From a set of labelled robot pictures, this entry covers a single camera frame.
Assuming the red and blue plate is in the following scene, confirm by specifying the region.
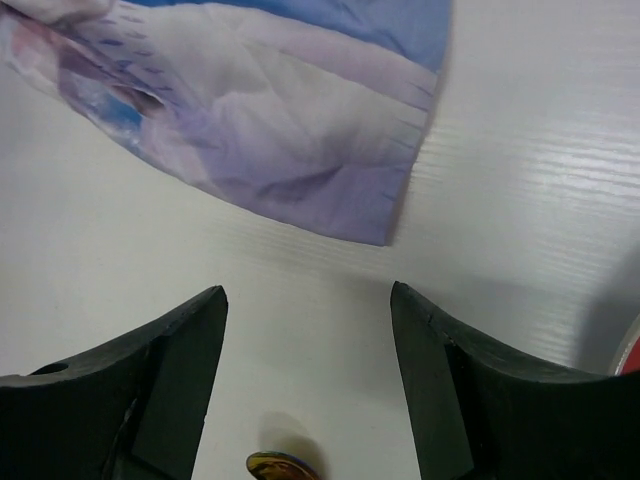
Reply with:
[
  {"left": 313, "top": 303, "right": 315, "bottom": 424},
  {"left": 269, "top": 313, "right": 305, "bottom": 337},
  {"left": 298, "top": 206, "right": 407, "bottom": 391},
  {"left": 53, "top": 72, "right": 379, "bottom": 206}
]
[{"left": 609, "top": 316, "right": 640, "bottom": 376}]

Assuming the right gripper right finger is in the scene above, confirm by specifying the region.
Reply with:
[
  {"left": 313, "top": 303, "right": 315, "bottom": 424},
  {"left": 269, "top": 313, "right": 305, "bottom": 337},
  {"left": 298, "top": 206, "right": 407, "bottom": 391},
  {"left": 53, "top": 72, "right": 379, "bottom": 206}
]
[{"left": 390, "top": 282, "right": 639, "bottom": 479}]

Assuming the iridescent spoon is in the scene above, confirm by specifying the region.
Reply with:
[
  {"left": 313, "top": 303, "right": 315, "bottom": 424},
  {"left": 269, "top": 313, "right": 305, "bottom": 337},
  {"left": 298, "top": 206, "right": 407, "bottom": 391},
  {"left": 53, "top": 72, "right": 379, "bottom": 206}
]
[{"left": 246, "top": 451, "right": 320, "bottom": 480}]

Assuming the blue princess print cloth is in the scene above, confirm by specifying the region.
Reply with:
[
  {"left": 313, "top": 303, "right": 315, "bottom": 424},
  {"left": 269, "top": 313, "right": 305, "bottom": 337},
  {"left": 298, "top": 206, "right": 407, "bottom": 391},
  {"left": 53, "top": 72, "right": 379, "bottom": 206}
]
[{"left": 1, "top": 1, "right": 452, "bottom": 246}]

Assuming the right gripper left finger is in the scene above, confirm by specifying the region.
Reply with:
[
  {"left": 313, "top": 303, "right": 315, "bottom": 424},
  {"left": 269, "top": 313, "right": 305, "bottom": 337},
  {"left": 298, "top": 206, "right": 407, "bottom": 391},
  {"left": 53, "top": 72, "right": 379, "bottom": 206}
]
[{"left": 1, "top": 286, "right": 228, "bottom": 479}]

